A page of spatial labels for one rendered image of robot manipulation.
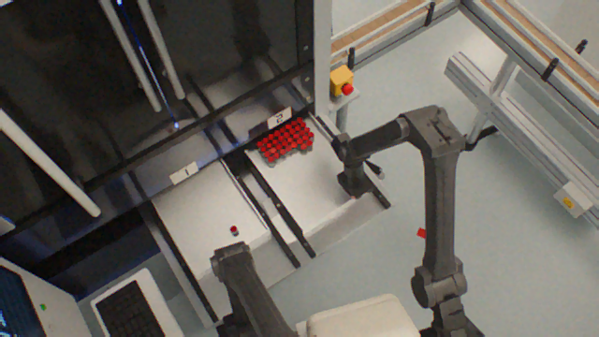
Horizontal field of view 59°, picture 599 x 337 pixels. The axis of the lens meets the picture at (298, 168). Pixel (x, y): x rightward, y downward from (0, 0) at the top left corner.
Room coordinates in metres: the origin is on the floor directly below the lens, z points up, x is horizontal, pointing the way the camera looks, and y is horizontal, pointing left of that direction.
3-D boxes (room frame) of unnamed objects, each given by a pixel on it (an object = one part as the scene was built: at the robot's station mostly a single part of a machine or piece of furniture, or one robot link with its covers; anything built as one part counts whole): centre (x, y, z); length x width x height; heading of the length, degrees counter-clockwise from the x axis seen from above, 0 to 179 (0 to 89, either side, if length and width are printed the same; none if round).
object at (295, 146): (0.83, 0.02, 0.90); 0.18 x 0.02 x 0.05; 121
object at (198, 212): (0.64, 0.30, 0.90); 0.34 x 0.26 x 0.04; 30
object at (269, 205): (0.58, 0.07, 0.91); 0.14 x 0.03 x 0.06; 30
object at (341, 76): (1.03, -0.16, 0.99); 0.08 x 0.07 x 0.07; 30
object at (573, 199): (0.74, -1.06, 0.50); 0.12 x 0.05 x 0.09; 30
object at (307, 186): (0.75, -0.03, 0.90); 0.34 x 0.26 x 0.04; 31
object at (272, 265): (0.66, 0.12, 0.87); 0.70 x 0.48 x 0.02; 120
